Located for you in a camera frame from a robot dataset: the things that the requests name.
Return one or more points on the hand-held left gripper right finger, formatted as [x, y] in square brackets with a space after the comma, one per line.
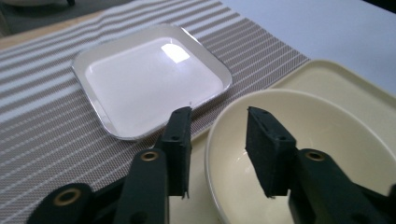
[323, 186]

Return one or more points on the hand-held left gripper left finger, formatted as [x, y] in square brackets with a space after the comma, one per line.
[146, 186]

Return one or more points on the cream bowl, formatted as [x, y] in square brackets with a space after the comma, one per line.
[327, 124]

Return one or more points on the beige plastic tray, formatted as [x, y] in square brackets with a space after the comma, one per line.
[342, 87]

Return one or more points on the white square plate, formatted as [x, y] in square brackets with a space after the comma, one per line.
[146, 87]

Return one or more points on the striped woven placemat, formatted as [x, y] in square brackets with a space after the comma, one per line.
[46, 130]

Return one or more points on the pale blue board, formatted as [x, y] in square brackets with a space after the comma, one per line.
[311, 28]

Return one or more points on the wooden table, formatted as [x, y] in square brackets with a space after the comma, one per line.
[37, 32]

